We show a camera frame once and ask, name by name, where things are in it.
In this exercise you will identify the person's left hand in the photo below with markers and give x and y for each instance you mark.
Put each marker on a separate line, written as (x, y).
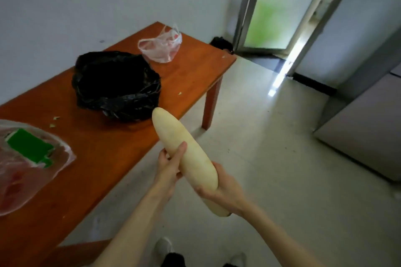
(167, 176)

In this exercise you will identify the person's right hand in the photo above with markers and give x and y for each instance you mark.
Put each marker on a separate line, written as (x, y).
(228, 194)

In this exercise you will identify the white radish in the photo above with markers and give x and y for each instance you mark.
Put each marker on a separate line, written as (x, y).
(175, 132)

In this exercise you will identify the large black plastic bag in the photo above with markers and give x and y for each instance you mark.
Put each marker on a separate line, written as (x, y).
(116, 85)

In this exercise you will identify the clear plastic bag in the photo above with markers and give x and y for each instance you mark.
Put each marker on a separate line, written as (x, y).
(159, 47)

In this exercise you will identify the green packet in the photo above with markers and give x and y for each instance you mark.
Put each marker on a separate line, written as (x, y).
(28, 146)

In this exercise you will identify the clear vegetable bag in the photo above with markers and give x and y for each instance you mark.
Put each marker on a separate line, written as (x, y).
(18, 182)

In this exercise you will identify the silver pink refrigerator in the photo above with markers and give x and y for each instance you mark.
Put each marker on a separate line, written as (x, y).
(369, 126)

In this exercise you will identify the person's left forearm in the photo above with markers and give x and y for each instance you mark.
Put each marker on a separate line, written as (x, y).
(134, 232)

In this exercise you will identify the person's right forearm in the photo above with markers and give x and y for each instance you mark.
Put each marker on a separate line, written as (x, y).
(282, 241)

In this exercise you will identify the person's white right shoe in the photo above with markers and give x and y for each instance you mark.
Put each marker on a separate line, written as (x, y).
(238, 260)

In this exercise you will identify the brown wooden table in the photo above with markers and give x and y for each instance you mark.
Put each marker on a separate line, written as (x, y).
(109, 144)

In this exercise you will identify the black trouser leg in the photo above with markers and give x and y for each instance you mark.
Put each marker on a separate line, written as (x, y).
(172, 260)

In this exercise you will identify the black trash bag bin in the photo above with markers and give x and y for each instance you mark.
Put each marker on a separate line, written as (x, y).
(221, 43)

